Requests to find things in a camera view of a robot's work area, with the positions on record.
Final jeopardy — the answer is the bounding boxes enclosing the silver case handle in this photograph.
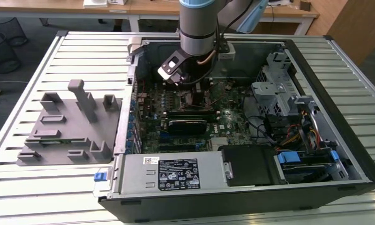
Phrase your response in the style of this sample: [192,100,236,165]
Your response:
[126,37,145,64]

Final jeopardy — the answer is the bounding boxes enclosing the silver metal drive cage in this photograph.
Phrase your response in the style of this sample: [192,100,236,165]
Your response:
[249,51,300,118]

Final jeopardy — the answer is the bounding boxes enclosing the silver power supply unit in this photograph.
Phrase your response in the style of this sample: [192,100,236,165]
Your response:
[108,151,232,200]

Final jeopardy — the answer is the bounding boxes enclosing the thin wire locking lever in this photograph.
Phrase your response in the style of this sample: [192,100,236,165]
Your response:
[210,91,229,106]

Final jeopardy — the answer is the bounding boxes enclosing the black camera cable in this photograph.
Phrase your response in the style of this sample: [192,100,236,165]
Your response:
[213,13,228,56]

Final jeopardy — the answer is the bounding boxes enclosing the wooden desk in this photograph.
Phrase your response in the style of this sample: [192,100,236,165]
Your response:
[257,0,320,36]
[0,0,180,32]

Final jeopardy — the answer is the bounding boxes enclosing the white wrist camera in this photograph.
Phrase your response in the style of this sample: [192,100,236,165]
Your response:
[157,50,188,82]

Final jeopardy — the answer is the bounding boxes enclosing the black wire mesh bin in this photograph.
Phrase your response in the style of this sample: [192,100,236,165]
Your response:
[0,17,29,46]
[0,31,22,75]

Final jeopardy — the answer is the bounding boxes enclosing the black open PC case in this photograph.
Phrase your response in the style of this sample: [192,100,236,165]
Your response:
[97,35,375,223]

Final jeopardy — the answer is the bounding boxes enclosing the green RAM stick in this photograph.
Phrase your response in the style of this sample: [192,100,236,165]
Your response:
[166,117,221,122]

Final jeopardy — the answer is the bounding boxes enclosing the blue disk carrier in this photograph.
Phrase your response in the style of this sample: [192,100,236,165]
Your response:
[276,151,301,170]

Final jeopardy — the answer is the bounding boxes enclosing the wooden cabinet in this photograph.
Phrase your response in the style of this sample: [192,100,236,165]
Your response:
[305,0,375,66]

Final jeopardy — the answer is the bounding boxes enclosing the grey parts rack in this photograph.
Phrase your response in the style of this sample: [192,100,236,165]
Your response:
[15,79,122,167]

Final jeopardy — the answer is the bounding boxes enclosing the small graphics card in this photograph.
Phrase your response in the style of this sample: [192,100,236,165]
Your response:
[166,118,208,136]

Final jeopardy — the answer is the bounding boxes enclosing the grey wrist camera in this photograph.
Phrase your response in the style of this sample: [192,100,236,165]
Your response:
[217,41,236,61]

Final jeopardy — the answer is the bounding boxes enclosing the black internal cable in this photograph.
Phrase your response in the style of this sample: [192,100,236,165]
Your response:
[240,86,277,149]

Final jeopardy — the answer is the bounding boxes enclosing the copper coloured cable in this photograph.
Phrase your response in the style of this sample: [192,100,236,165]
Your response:
[196,52,213,66]

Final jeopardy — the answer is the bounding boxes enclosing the red yellow power wires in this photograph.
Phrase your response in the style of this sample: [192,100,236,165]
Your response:
[276,112,325,152]

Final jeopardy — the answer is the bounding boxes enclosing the black plastic shroud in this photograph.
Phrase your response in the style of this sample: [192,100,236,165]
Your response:
[217,144,288,187]

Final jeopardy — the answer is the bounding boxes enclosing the green motherboard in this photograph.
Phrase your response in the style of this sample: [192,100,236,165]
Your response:
[133,78,270,154]

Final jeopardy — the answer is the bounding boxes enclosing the blue disk bay latch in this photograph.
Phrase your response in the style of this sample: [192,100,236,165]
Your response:
[328,150,340,165]

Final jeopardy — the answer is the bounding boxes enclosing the CPU socket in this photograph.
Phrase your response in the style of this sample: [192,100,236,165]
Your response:
[173,90,216,113]

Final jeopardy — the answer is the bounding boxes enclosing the silver chipset heatsink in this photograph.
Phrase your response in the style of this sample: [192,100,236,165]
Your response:
[210,137,229,148]

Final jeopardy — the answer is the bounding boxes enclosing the metal socket cover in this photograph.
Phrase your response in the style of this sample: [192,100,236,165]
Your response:
[209,81,228,105]

